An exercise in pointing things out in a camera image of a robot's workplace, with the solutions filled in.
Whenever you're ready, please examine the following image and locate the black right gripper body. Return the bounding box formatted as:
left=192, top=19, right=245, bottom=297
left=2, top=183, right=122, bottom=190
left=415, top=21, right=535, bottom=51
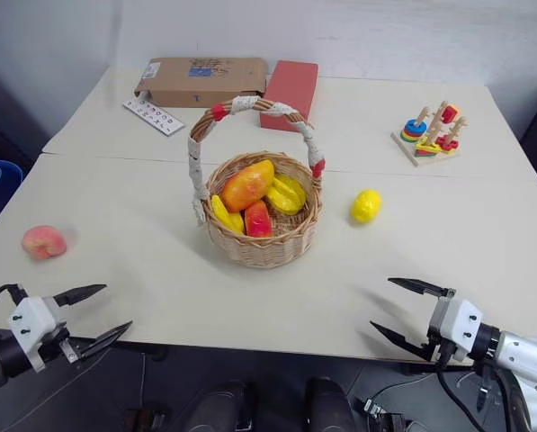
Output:
left=422, top=287, right=458, bottom=364

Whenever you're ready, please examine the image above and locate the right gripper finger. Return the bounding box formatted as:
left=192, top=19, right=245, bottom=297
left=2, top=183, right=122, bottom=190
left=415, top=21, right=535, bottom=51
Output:
left=387, top=276, right=445, bottom=299
left=369, top=319, right=436, bottom=361

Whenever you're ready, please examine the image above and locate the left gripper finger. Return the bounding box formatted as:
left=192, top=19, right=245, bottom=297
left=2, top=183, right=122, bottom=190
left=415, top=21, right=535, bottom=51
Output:
left=53, top=283, right=109, bottom=309
left=75, top=319, right=135, bottom=362

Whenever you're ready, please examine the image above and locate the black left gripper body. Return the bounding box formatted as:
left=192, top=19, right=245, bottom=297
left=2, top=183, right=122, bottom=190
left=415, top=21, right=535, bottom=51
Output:
left=36, top=295, right=87, bottom=365

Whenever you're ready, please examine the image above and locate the red orange toy fruit slice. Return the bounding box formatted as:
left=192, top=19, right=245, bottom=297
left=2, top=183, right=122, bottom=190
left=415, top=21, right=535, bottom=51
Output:
left=243, top=199, right=274, bottom=239

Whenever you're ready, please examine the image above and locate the pink toy peach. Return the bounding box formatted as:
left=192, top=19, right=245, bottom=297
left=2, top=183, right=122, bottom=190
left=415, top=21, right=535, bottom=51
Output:
left=21, top=224, right=68, bottom=261

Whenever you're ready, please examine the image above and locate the black silver connector clip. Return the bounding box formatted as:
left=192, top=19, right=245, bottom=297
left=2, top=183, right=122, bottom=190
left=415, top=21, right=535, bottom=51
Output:
left=361, top=397, right=414, bottom=432

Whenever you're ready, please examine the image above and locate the dark rounded shape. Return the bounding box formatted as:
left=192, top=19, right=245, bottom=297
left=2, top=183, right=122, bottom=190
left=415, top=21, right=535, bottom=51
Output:
left=304, top=375, right=358, bottom=432
left=184, top=379, right=256, bottom=432

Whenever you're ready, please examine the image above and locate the yellow toy lemon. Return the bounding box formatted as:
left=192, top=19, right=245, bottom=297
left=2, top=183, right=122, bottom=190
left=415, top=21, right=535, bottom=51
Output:
left=351, top=189, right=383, bottom=224

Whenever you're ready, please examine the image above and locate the wooden peg stacking toy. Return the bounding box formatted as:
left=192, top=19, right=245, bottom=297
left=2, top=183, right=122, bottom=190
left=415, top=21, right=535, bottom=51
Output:
left=389, top=100, right=469, bottom=168

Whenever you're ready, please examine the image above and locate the yellow toy starfruit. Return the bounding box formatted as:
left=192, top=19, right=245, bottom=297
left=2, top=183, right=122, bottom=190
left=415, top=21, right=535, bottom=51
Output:
left=264, top=175, right=308, bottom=215

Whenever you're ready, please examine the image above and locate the yellow toy banana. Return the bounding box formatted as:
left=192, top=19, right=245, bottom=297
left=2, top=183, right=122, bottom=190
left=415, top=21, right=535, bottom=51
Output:
left=210, top=193, right=246, bottom=236

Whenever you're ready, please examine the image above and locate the white printed card strip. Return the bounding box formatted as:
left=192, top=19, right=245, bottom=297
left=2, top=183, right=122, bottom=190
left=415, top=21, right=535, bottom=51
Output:
left=122, top=97, right=185, bottom=137

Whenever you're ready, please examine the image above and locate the orange yellow toy mango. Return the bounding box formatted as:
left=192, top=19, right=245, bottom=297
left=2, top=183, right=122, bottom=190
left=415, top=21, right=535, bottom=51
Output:
left=220, top=159, right=276, bottom=213

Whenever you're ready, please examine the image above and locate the red rectangular box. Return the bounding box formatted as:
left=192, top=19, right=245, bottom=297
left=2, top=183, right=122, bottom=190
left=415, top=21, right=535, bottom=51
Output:
left=258, top=59, right=320, bottom=133

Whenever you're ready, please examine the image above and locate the flat brown cardboard box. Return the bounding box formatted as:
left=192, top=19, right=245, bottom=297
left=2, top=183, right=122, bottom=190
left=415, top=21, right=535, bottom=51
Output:
left=133, top=56, right=270, bottom=110

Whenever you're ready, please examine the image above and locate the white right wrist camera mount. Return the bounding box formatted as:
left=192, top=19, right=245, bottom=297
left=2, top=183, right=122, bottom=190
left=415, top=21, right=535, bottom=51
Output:
left=437, top=298, right=486, bottom=362

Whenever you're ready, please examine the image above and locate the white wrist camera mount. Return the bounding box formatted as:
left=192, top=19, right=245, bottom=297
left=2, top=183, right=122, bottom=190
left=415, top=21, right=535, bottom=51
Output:
left=437, top=298, right=486, bottom=362
left=8, top=295, right=70, bottom=373

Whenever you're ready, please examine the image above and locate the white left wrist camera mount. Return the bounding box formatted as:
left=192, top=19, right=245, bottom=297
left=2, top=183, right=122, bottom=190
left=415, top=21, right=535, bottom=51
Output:
left=8, top=295, right=70, bottom=373

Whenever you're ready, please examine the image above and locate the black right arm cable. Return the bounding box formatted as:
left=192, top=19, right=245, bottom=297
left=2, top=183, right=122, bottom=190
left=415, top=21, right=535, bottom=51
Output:
left=435, top=355, right=488, bottom=432

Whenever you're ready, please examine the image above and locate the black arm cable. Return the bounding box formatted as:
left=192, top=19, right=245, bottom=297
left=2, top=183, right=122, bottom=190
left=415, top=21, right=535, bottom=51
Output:
left=0, top=283, right=29, bottom=317
left=435, top=355, right=488, bottom=432

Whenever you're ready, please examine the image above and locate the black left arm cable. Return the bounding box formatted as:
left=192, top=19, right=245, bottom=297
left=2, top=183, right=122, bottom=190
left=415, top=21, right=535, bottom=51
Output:
left=0, top=283, right=29, bottom=317

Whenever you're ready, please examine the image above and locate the wicker basket with handle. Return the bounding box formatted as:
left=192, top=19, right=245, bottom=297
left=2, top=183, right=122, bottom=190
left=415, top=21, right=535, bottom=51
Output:
left=187, top=94, right=327, bottom=270

